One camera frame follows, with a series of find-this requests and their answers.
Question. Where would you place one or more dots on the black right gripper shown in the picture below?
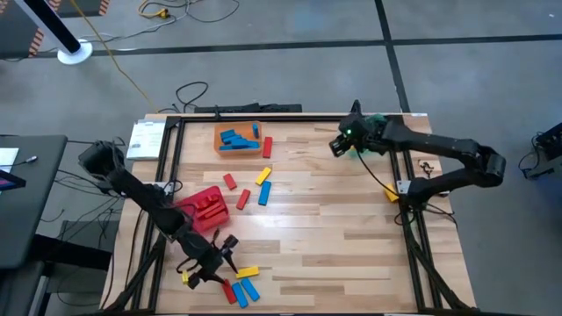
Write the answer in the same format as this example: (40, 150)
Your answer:
(366, 134)

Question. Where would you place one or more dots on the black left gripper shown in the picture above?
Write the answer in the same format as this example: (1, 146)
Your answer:
(208, 261)

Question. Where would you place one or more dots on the yellow rectangular block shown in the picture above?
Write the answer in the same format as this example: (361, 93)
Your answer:
(263, 175)
(390, 193)
(247, 272)

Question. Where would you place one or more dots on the blue rectangular block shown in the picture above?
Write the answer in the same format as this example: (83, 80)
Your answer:
(240, 141)
(255, 130)
(250, 289)
(228, 148)
(227, 133)
(252, 145)
(230, 138)
(264, 193)
(239, 295)

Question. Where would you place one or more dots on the red plastic bin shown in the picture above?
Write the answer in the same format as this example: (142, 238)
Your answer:
(189, 206)

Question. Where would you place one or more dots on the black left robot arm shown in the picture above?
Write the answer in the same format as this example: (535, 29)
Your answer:
(145, 197)

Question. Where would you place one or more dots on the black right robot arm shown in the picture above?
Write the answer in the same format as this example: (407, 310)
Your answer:
(439, 142)

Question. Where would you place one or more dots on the green plastic bin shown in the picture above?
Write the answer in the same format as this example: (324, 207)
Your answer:
(375, 117)

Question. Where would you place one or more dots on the orange plastic bin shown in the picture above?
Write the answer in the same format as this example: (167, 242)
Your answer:
(219, 153)

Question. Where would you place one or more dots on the black power strip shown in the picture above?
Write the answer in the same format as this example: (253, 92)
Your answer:
(246, 108)

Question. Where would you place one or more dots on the white paper booklet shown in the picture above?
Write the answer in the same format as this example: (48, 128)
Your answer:
(146, 140)

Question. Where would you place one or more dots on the black floor device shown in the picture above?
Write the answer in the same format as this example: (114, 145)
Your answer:
(552, 142)

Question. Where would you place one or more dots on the black desk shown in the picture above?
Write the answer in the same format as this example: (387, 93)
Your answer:
(35, 210)

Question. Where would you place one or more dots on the dark tablet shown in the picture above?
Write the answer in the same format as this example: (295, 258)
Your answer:
(9, 181)

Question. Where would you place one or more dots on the white paper sheet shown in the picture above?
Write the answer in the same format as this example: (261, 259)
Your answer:
(8, 159)

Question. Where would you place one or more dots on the white pillar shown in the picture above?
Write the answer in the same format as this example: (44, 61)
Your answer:
(74, 52)

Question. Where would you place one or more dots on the black hazard-striped platform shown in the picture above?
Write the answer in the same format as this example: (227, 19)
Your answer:
(83, 6)
(13, 30)

